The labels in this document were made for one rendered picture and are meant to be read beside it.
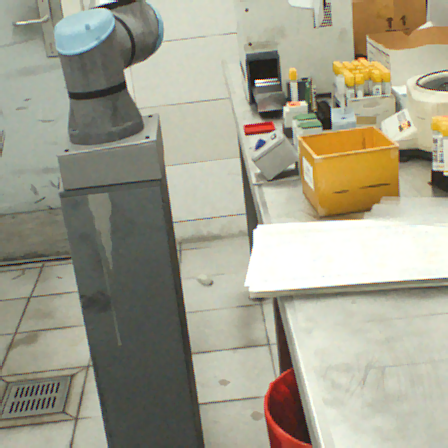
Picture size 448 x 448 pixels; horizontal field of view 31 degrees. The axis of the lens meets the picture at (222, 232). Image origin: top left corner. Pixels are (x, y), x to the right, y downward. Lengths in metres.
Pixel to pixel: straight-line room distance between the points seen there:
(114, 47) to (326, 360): 0.88
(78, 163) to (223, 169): 1.97
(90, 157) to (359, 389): 0.87
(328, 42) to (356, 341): 1.26
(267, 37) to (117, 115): 0.59
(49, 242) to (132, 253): 1.98
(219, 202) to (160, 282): 1.92
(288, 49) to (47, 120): 1.58
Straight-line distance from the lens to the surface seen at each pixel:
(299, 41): 2.07
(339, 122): 1.45
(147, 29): 1.70
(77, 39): 1.57
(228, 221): 3.58
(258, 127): 1.85
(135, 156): 1.56
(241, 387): 2.50
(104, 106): 1.58
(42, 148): 3.47
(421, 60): 1.84
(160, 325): 1.70
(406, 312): 0.99
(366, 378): 0.87
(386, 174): 1.29
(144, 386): 1.77
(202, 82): 3.41
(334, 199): 1.28
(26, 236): 3.60
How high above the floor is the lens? 1.34
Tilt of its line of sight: 21 degrees down
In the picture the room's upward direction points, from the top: 7 degrees counter-clockwise
